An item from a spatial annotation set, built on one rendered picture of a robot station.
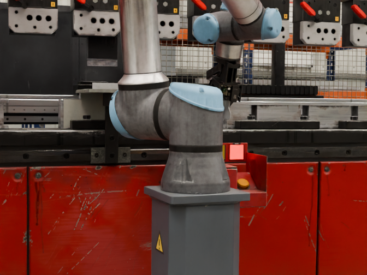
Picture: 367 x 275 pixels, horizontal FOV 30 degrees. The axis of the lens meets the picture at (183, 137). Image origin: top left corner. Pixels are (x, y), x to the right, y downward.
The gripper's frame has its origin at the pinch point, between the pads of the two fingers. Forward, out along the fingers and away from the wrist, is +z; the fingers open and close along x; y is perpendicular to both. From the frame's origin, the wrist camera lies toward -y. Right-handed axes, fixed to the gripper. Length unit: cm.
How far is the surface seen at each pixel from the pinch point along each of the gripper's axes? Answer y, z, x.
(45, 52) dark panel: -90, 7, -40
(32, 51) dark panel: -90, 6, -45
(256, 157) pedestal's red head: 0.8, 11.6, 14.3
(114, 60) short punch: -40.3, -5.4, -22.9
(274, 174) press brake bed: -13.6, 24.4, 28.4
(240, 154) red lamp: -6.9, 13.9, 12.0
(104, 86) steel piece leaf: -27.2, -0.9, -28.1
